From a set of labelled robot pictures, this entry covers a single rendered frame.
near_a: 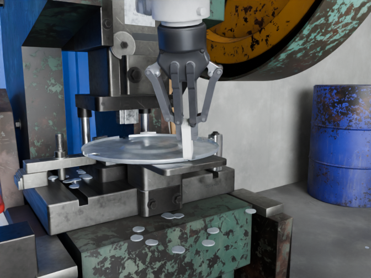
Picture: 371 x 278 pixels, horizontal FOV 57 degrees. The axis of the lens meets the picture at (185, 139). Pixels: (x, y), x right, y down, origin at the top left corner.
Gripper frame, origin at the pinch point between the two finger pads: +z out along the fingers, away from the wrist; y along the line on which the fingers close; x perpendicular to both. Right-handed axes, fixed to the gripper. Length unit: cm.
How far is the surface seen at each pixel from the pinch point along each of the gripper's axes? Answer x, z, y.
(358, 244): 99, 121, 79
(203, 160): -1.1, 3.9, 2.9
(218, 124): 171, 83, -4
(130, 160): -5.2, 1.7, -9.5
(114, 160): -4.9, 1.9, -12.4
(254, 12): 47, -14, 13
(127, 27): 17.7, -16.5, -14.3
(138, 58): 14.1, -11.0, -11.6
